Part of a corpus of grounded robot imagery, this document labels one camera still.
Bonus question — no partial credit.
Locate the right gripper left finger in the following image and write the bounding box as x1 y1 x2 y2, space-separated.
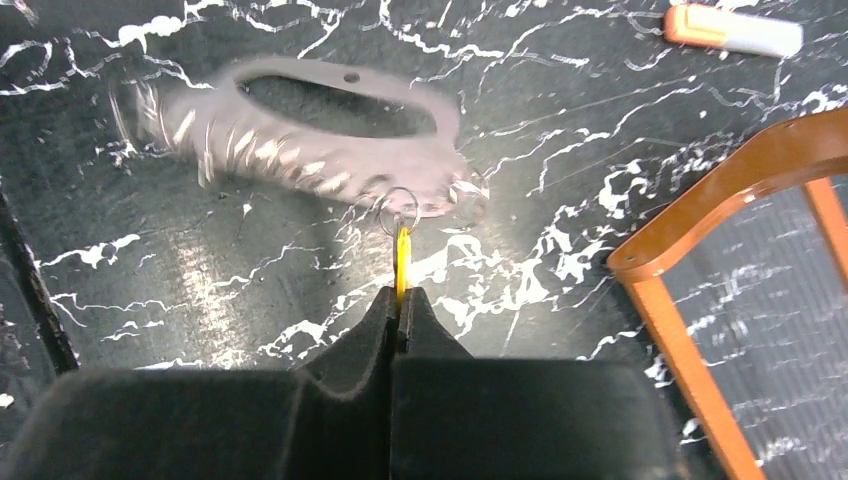
1 287 397 479

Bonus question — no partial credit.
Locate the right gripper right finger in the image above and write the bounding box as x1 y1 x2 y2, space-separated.
390 287 689 479

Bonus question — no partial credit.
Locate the yellow tagged key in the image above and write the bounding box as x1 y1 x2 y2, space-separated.
394 226 412 310

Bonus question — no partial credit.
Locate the metal keyring holder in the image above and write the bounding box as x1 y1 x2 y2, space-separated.
129 55 490 227

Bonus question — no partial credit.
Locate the orange wooden shelf rack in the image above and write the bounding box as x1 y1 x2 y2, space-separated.
607 108 847 479

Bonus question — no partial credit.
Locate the orange white marker pen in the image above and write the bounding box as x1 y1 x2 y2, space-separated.
663 3 804 58

